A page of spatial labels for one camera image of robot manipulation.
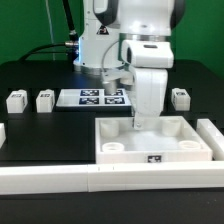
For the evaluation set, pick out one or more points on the white front obstacle bar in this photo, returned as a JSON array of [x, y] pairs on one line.
[[110, 177]]

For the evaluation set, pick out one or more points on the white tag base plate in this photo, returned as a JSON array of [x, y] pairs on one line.
[[91, 97]]

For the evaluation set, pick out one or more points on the white square tabletop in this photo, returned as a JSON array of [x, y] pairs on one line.
[[161, 139]]

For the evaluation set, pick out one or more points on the white right obstacle bar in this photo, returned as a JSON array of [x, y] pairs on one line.
[[212, 136]]

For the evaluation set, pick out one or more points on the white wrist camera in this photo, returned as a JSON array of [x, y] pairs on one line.
[[147, 54]]

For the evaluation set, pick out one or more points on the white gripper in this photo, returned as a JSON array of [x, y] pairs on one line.
[[150, 89]]

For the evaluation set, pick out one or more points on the white left obstacle bar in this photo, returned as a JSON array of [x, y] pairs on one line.
[[2, 134]]

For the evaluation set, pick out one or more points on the white obstacle bar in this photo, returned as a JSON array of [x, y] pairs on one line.
[[110, 177], [212, 136], [2, 134]]

